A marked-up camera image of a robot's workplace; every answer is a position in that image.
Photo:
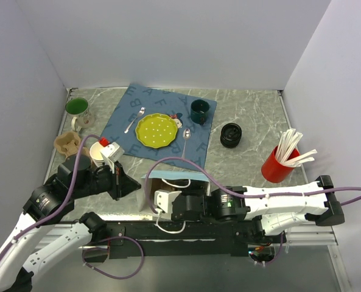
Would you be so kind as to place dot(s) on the green polka dot plate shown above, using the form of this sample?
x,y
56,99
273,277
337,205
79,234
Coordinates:
x,y
156,130

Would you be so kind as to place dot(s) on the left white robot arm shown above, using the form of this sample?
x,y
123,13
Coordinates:
x,y
20,262

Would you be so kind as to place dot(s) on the stack of brown paper cups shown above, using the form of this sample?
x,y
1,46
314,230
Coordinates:
x,y
101,155

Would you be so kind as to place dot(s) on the light blue paper bag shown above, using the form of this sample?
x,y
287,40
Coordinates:
x,y
162,188

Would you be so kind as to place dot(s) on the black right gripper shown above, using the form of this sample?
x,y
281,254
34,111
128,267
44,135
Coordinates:
x,y
199,191

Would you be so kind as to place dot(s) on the dark teal mug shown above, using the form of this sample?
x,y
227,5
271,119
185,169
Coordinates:
x,y
199,111

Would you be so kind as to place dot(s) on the blue letter placemat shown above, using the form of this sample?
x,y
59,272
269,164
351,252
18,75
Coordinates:
x,y
164,102

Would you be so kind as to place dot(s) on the red cup with stirrers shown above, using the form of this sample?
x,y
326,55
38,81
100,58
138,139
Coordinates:
x,y
285,157

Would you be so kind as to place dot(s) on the green interior floral mug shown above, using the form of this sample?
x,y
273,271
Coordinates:
x,y
82,117

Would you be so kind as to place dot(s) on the small cartoon figure toy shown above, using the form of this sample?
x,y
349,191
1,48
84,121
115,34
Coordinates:
x,y
177,118

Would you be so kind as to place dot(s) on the silver spoon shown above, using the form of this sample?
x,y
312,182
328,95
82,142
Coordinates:
x,y
186,136

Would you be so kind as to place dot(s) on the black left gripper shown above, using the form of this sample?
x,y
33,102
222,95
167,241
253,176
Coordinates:
x,y
122,184

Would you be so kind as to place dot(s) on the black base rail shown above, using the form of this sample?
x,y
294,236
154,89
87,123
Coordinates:
x,y
197,239

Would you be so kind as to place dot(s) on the silver fork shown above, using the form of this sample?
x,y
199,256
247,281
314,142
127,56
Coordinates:
x,y
139,114

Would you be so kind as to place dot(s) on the stack of black cup lids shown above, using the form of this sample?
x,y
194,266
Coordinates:
x,y
230,135

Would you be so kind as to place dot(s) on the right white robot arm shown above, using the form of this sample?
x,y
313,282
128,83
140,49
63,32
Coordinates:
x,y
272,210

